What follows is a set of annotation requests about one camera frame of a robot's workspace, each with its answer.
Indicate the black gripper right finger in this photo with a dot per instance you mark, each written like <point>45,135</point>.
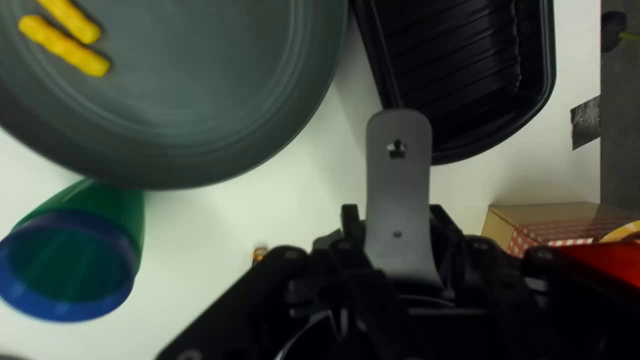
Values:
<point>521,313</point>

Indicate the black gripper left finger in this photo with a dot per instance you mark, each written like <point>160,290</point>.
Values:
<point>380,313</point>

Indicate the yellow toy fry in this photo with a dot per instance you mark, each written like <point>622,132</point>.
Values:
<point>72,21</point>
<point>63,47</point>

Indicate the grey round plate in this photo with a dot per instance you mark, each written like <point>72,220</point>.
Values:
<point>200,100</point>

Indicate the red checkered cardboard box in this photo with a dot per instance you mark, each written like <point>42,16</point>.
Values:
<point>533,223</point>

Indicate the small brown item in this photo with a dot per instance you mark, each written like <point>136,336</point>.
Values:
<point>261,252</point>

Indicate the black ribbed grill tray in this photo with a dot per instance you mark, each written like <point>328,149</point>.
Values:
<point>466,66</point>

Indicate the green and blue cup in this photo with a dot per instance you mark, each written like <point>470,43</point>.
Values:
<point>66,267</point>

